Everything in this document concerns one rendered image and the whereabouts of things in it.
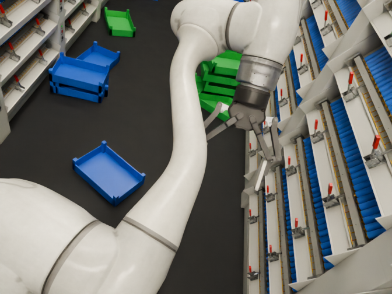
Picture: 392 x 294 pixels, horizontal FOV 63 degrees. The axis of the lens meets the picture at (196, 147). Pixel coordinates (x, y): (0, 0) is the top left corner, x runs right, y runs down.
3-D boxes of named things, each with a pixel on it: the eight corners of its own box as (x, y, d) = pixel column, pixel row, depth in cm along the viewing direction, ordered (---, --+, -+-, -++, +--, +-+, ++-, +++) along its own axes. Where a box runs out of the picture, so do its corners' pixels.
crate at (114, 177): (143, 184, 165) (146, 174, 159) (114, 207, 152) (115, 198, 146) (103, 149, 173) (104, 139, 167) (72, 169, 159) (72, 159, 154)
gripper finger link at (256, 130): (245, 116, 72) (251, 114, 72) (266, 160, 73) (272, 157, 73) (247, 118, 68) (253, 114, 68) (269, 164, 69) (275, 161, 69)
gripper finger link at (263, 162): (262, 157, 73) (265, 158, 73) (252, 186, 74) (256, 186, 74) (263, 160, 70) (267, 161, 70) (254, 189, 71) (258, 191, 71)
